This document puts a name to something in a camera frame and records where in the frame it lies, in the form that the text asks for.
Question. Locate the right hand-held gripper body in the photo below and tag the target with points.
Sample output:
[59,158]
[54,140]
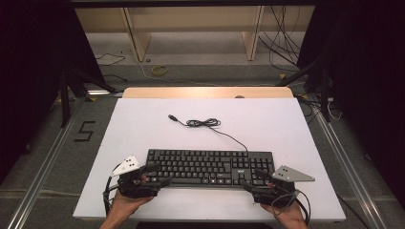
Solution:
[273,194]

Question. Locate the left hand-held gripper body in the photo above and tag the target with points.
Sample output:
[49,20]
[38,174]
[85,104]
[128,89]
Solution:
[133,187]

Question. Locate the black computer keyboard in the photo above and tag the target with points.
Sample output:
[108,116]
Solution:
[207,165]

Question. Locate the person's left hand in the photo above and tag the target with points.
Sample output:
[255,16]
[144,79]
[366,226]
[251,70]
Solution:
[124,208]

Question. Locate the person's right hand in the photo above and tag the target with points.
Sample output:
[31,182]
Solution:
[288,218]

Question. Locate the white table cover board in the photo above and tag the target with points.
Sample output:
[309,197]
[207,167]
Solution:
[270,127]

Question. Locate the wooden table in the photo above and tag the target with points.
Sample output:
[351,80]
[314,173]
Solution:
[191,92]

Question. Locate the yellow tape roll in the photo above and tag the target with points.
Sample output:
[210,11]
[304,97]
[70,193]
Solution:
[156,72]

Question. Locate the black metal stand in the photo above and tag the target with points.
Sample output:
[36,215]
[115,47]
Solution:
[324,95]
[65,101]

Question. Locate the yellow tape piece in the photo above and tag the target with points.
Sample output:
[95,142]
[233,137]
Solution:
[282,76]

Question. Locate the wooden shelf unit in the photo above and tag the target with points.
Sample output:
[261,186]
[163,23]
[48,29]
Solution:
[140,41]

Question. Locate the black curtain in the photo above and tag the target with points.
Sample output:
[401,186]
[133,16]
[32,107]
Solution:
[369,79]
[31,79]

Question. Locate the aluminium floor rail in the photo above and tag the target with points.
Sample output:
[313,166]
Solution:
[47,168]
[353,171]

